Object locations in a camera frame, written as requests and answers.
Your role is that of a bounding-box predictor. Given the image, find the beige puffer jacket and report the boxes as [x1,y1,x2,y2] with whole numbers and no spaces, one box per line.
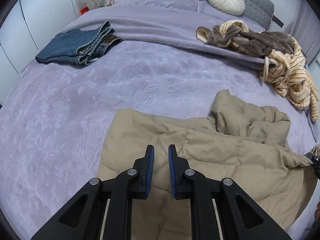
[98,90,317,239]

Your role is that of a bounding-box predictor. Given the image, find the brown cream striped fleece garment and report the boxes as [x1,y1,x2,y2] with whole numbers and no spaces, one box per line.
[196,20,319,121]

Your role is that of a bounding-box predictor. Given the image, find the purple bed blanket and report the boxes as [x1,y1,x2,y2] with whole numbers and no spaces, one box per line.
[1,0,319,239]

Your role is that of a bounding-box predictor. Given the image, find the folded blue jeans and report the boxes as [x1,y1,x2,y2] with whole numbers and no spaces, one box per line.
[35,21,121,68]

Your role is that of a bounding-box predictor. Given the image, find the round cream cushion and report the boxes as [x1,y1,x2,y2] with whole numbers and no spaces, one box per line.
[207,0,246,16]

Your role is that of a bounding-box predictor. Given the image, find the white wardrobe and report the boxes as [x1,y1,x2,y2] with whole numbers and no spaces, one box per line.
[1,0,80,103]

